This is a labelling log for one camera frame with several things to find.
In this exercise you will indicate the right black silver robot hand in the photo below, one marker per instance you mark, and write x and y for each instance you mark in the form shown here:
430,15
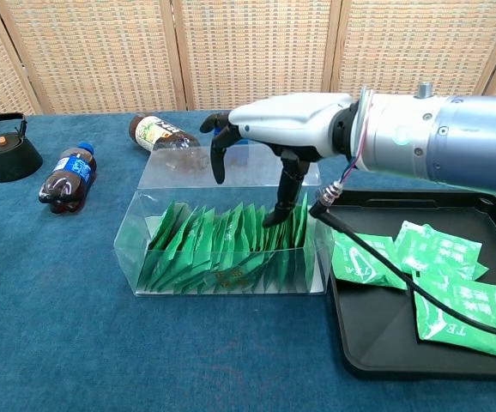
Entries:
291,122

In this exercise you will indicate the clear plastic box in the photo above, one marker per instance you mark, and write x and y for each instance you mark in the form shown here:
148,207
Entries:
166,173

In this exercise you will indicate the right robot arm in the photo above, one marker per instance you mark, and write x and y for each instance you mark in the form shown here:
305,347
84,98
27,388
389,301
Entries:
445,137

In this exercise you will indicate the blue plastic crate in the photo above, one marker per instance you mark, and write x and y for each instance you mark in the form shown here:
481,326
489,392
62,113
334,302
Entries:
243,141

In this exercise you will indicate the brown tea bottle printed label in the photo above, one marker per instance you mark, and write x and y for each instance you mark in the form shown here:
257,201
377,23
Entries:
153,133

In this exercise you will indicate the green tea packets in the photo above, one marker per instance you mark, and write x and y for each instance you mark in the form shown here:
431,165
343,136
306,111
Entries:
205,249

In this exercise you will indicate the black square plastic tray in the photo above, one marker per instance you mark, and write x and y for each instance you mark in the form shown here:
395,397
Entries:
372,343

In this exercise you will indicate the woven wicker folding screen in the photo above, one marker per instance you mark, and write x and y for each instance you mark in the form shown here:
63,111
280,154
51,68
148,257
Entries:
248,51

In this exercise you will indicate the cola bottle with blue label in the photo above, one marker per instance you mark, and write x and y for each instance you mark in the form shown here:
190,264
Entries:
65,180

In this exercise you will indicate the blue table cloth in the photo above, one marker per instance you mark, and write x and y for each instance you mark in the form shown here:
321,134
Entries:
59,322

